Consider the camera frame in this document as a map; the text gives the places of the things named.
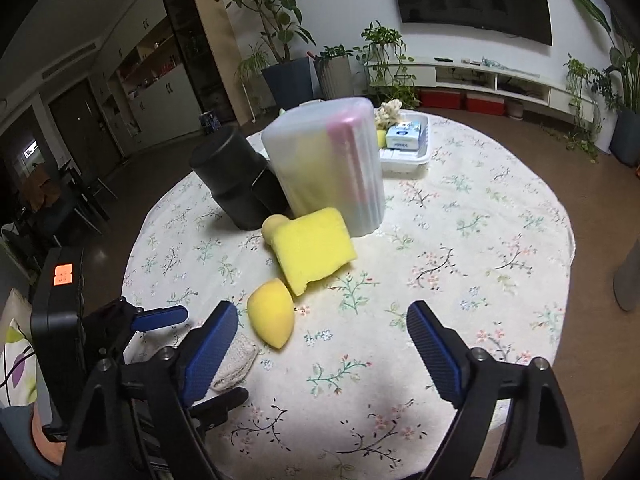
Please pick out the dark glass cabinet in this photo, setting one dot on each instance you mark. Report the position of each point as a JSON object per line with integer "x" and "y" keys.
{"x": 195, "y": 45}

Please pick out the small bushy plant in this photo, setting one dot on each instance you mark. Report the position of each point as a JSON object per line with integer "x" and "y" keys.
{"x": 580, "y": 75}

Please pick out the dark blue box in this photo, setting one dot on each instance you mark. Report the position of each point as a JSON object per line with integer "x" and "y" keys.
{"x": 210, "y": 122}

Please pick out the small grey pot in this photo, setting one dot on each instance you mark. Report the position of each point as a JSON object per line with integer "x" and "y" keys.
{"x": 515, "y": 109}

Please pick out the plant in ribbed grey pot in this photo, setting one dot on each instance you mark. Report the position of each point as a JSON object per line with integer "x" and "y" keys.
{"x": 335, "y": 77}

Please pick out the white wall cabinet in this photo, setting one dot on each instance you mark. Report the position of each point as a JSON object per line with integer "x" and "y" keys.
{"x": 160, "y": 105}

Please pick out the leaf-patterned cushion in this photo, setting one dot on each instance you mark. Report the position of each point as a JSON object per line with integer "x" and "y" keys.
{"x": 15, "y": 360}

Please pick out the tall plant in blue pot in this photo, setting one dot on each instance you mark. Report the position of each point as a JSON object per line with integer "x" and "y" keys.
{"x": 287, "y": 85}

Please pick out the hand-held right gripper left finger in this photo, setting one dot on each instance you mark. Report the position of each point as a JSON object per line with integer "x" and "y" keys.
{"x": 210, "y": 355}

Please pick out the large rectangular yellow sponge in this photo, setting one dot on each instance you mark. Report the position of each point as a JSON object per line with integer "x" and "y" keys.
{"x": 310, "y": 250}

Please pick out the thin-leaved spider plant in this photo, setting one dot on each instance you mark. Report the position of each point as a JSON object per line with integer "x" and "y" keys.
{"x": 252, "y": 62}

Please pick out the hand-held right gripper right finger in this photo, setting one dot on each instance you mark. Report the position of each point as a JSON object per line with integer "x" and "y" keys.
{"x": 435, "y": 355}

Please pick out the large-leaf plant in blue pot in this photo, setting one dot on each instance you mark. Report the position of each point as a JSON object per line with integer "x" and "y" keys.
{"x": 627, "y": 135}

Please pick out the dull yellow peanut-shaped sponge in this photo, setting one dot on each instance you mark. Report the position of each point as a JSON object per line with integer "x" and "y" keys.
{"x": 274, "y": 225}

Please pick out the brown door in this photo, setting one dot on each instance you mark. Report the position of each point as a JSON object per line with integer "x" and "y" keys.
{"x": 85, "y": 120}

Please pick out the grey trash bin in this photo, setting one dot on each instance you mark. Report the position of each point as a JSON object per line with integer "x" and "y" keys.
{"x": 630, "y": 280}

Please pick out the white television stand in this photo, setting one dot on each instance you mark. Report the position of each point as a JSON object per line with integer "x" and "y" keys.
{"x": 470, "y": 67}

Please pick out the dark dining chair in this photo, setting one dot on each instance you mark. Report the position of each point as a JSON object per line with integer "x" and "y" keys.
{"x": 65, "y": 200}

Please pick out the red storage box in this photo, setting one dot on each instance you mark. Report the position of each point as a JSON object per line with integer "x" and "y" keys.
{"x": 485, "y": 105}
{"x": 440, "y": 99}

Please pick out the blue and yellow tissue pack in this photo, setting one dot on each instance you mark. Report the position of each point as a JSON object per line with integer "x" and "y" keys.
{"x": 402, "y": 135}

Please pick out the cream woven scrub pad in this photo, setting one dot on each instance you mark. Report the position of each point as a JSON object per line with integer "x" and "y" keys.
{"x": 237, "y": 365}

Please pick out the white plastic tray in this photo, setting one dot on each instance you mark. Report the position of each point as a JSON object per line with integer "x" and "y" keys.
{"x": 405, "y": 160}

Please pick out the egg-shaped yellow sponge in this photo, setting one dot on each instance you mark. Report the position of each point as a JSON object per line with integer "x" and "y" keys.
{"x": 270, "y": 312}

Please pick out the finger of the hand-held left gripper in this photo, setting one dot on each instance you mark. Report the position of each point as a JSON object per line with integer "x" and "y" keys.
{"x": 160, "y": 318}
{"x": 220, "y": 402}

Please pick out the translucent plastic container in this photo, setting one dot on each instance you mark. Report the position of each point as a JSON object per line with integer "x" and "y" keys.
{"x": 320, "y": 170}

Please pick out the trailing green plant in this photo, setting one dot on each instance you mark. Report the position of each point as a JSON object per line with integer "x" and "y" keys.
{"x": 385, "y": 40}

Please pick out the black cylindrical container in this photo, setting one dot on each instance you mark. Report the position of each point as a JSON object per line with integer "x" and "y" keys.
{"x": 230, "y": 170}

